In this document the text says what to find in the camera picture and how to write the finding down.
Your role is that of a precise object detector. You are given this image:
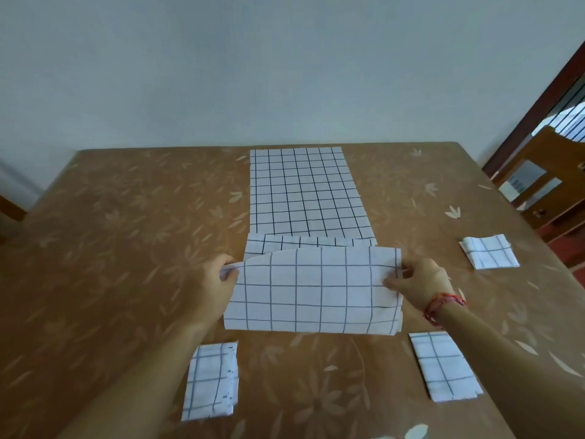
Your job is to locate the person's left hand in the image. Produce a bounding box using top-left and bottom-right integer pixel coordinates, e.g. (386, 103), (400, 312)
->
(190, 254), (241, 330)

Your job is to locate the person's right hand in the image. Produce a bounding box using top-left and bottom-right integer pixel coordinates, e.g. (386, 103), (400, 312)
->
(383, 258), (456, 314)

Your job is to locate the single grid paper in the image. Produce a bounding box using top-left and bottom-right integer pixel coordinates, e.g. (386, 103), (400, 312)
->
(222, 232), (404, 337)
(181, 341), (239, 422)
(409, 332), (484, 404)

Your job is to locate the person's left forearm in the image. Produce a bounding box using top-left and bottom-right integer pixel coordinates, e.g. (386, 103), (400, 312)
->
(54, 315), (220, 439)

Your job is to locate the person's right forearm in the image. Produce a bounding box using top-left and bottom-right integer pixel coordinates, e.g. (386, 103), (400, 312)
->
(434, 304), (585, 439)

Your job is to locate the wooden table with floral cover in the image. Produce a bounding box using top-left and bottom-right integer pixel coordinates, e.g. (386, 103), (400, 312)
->
(0, 141), (585, 439)

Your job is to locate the red string bracelet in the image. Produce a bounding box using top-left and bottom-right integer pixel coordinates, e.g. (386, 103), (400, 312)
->
(422, 292), (468, 329)

